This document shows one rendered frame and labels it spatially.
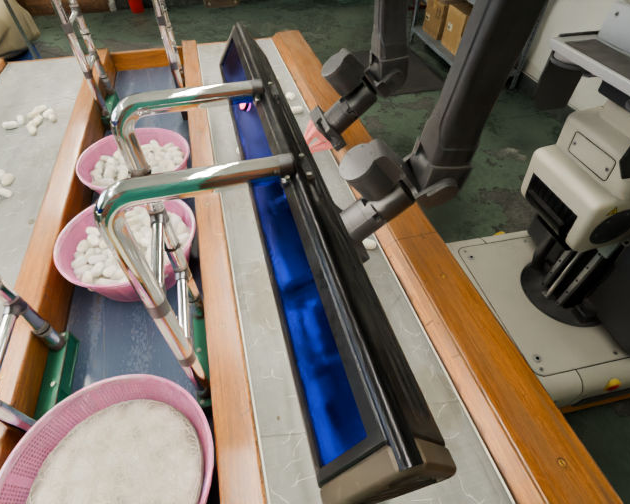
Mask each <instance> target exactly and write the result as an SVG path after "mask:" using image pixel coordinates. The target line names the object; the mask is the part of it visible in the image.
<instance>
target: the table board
mask: <svg viewBox="0 0 630 504"><path fill-rule="evenodd" d="M220 43H227V41H225V42H214V43H204V44H197V45H198V46H199V45H209V44H220ZM177 50H178V54H179V58H180V62H181V65H183V53H182V46H177ZM110 54H111V57H112V60H113V62H114V65H115V67H116V70H117V71H125V70H135V69H144V68H154V67H164V66H170V65H169V61H168V58H167V54H166V51H165V47H162V48H151V49H141V50H130V51H120V52H110ZM74 57H75V56H67V57H57V58H46V59H36V60H25V61H15V62H7V63H9V64H11V63H21V62H32V61H42V60H53V59H63V58H74Z"/></svg>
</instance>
